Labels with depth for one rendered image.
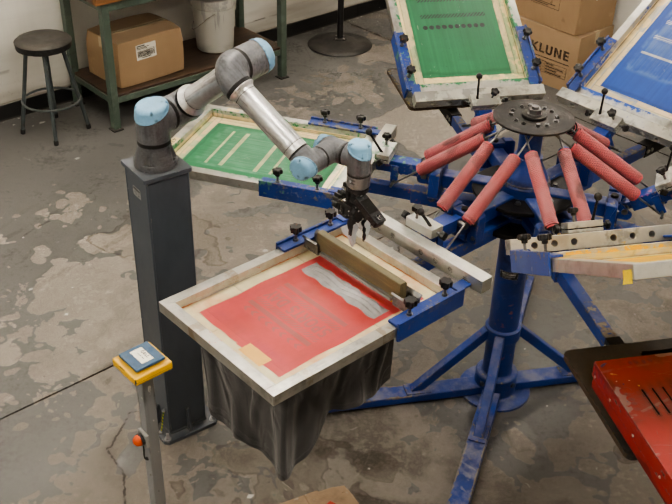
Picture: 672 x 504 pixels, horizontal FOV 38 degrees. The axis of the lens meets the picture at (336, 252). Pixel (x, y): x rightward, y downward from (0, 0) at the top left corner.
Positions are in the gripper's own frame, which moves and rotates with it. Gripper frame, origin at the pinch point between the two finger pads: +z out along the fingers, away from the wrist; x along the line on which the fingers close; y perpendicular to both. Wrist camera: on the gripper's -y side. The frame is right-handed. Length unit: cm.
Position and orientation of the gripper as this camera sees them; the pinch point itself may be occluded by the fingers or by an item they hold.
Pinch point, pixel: (359, 241)
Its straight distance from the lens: 318.0
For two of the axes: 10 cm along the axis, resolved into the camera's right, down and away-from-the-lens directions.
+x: -7.5, 3.5, -5.6
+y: -6.6, -4.4, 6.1
